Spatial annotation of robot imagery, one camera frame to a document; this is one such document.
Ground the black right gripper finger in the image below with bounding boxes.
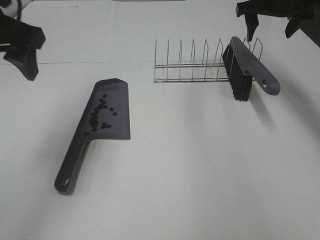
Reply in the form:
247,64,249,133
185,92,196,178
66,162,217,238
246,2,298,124
285,13,314,39
244,13,259,42

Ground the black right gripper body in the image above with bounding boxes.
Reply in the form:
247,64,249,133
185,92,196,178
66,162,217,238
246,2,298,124
235,0,320,18

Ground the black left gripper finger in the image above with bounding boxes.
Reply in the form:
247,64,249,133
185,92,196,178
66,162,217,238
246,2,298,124
3,46,39,81
0,10,46,52

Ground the pile of coffee beans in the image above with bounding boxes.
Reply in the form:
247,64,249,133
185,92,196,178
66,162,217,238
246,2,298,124
84,93,117,136

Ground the grey plastic dustpan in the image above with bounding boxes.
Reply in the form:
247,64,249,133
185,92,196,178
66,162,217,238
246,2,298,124
54,78,131,195

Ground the metal wire dish rack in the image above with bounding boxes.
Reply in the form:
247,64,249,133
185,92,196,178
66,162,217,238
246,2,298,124
152,37,263,84

